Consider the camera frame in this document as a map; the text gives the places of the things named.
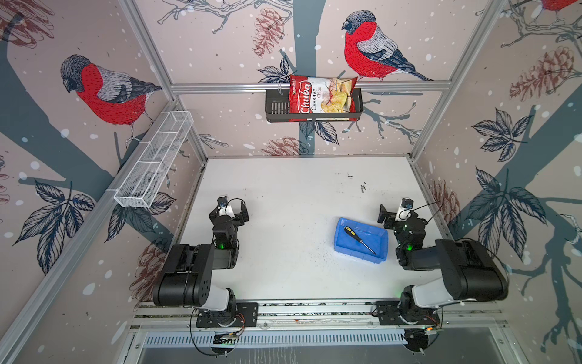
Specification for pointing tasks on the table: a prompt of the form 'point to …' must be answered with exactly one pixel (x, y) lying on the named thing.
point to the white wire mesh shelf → (140, 188)
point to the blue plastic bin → (374, 237)
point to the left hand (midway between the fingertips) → (229, 203)
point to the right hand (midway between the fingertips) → (392, 208)
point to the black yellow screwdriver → (353, 233)
